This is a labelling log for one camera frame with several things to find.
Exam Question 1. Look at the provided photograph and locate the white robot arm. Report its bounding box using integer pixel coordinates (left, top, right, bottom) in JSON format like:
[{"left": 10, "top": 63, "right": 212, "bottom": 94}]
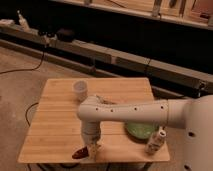
[{"left": 77, "top": 95, "right": 213, "bottom": 171}]

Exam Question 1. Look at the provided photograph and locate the wooden table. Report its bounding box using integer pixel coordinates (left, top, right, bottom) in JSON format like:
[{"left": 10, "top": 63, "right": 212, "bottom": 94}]
[{"left": 18, "top": 78, "right": 170, "bottom": 163}]

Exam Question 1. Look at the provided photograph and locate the brown rectangular block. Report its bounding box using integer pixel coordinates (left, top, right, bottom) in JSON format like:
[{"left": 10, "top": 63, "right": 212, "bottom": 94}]
[{"left": 100, "top": 98, "right": 116, "bottom": 104}]

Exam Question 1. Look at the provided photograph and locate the green bowl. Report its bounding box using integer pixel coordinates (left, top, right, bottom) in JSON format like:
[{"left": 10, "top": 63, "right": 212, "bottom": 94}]
[{"left": 125, "top": 123, "right": 158, "bottom": 140}]

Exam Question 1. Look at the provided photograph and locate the small white bottle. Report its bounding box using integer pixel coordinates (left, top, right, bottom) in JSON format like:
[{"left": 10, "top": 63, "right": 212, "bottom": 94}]
[{"left": 145, "top": 130, "right": 166, "bottom": 155}]

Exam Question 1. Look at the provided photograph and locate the translucent plastic cup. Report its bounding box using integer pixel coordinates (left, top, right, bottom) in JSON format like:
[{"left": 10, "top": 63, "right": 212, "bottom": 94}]
[{"left": 73, "top": 80, "right": 87, "bottom": 102}]

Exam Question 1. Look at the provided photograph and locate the black device on ledge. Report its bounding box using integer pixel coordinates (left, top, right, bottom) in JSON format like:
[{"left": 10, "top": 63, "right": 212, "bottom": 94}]
[{"left": 56, "top": 28, "right": 75, "bottom": 42}]

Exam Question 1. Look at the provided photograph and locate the white spray bottle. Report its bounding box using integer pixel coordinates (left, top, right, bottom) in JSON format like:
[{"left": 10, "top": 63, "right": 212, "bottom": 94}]
[{"left": 17, "top": 11, "right": 30, "bottom": 31}]

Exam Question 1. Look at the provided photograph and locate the black cable on floor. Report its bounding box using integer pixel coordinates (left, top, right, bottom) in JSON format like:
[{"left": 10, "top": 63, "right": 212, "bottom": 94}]
[{"left": 0, "top": 49, "right": 46, "bottom": 76}]

